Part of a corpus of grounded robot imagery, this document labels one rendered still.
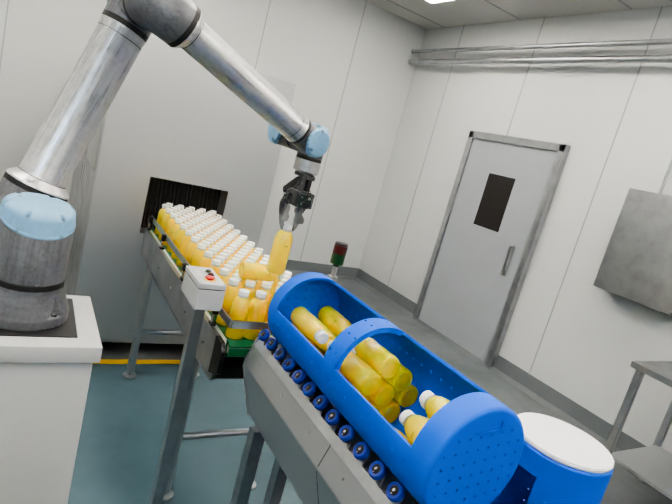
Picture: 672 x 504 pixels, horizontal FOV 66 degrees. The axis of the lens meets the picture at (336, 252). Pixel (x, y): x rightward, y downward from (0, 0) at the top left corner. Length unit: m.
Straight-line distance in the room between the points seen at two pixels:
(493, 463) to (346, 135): 5.70
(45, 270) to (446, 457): 0.95
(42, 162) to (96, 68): 0.26
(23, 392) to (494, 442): 1.03
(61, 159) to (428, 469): 1.11
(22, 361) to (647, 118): 4.55
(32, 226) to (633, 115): 4.50
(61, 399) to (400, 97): 6.18
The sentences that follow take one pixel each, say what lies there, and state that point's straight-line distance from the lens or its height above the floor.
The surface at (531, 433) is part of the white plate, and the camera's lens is 1.65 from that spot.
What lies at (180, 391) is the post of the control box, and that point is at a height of 0.64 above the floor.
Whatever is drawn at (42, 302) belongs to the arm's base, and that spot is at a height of 1.17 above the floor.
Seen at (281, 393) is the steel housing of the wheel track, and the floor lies 0.88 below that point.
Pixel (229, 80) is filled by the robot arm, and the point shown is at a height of 1.76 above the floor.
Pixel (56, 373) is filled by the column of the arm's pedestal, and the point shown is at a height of 1.03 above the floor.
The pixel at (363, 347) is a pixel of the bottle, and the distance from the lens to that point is 1.47.
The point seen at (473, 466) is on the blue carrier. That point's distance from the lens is 1.22.
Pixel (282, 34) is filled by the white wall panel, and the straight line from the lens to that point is 6.23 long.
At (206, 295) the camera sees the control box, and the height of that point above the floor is 1.06.
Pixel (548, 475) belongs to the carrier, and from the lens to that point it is 1.60.
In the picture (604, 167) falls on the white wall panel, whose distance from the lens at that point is 4.97.
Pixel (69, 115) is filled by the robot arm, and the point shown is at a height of 1.57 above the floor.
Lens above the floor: 1.66
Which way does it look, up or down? 11 degrees down
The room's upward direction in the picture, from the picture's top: 15 degrees clockwise
